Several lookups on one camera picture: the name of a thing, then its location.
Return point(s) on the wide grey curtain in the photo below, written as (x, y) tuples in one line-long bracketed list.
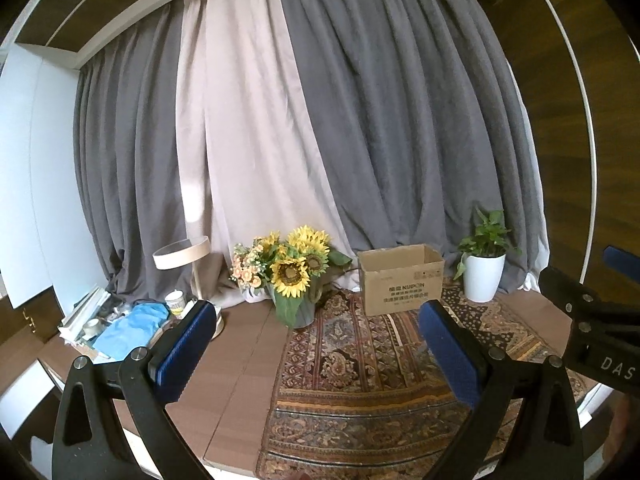
[(415, 125)]

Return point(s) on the green leafy plant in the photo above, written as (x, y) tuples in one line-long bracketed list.
[(485, 235)]

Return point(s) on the roll of tape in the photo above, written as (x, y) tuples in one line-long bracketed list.
[(91, 329)]

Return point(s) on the narrow grey curtain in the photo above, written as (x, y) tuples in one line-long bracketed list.
[(135, 160)]

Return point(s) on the stack of white books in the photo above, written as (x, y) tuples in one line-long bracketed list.
[(82, 307)]

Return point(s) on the round wooden desk lamp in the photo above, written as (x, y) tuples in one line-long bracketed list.
[(180, 252)]

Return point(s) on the patterned paisley table cloth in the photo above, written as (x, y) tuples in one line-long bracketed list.
[(360, 360)]

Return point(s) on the sunflower bouquet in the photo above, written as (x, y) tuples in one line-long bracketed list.
[(290, 272)]

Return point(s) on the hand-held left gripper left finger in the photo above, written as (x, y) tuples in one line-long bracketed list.
[(182, 355)]

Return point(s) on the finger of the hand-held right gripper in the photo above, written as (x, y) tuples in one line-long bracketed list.
[(622, 260), (565, 290)]

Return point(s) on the small white cup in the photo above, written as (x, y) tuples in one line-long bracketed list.
[(175, 302)]

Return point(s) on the grey-green ribbed vase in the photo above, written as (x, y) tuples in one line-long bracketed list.
[(304, 312)]

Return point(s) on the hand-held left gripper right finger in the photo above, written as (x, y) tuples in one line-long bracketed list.
[(447, 355)]

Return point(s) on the pale pink curtain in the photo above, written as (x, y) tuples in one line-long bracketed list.
[(240, 135)]

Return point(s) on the white plant pot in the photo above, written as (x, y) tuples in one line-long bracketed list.
[(482, 277)]

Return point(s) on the white cabinet panel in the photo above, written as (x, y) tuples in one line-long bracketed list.
[(45, 175)]

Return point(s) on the brown cardboard box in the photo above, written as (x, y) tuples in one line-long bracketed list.
[(400, 287)]

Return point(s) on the blue cloth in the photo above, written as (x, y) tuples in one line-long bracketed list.
[(132, 327)]

